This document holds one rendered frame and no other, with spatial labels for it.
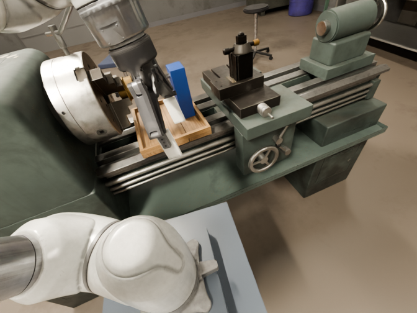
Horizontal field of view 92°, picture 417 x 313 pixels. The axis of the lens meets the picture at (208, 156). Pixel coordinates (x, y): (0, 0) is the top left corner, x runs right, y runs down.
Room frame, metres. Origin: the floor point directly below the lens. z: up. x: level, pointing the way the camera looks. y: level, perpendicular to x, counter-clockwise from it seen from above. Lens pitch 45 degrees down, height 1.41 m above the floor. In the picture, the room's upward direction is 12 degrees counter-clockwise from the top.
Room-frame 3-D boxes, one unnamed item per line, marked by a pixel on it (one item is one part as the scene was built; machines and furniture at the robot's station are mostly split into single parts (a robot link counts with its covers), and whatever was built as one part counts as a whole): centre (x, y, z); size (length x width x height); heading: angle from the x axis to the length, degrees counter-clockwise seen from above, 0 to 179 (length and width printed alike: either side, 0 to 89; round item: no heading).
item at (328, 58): (1.03, -0.78, 1.01); 0.30 x 0.20 x 0.29; 103
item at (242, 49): (0.82, -0.21, 1.14); 0.08 x 0.08 x 0.03
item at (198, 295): (0.17, 0.15, 0.83); 0.22 x 0.18 x 0.06; 95
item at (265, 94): (0.88, -0.20, 0.95); 0.43 x 0.18 x 0.04; 13
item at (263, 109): (0.64, -0.25, 0.95); 0.07 x 0.04 x 0.04; 13
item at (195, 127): (0.82, 0.15, 0.89); 0.36 x 0.30 x 0.04; 13
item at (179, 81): (0.84, 0.06, 1.00); 0.08 x 0.06 x 0.23; 13
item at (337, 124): (1.01, -0.78, 0.34); 0.44 x 0.40 x 0.68; 13
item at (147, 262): (0.17, 0.18, 0.97); 0.18 x 0.16 x 0.22; 69
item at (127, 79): (0.79, 0.25, 1.08); 0.09 x 0.09 x 0.09; 13
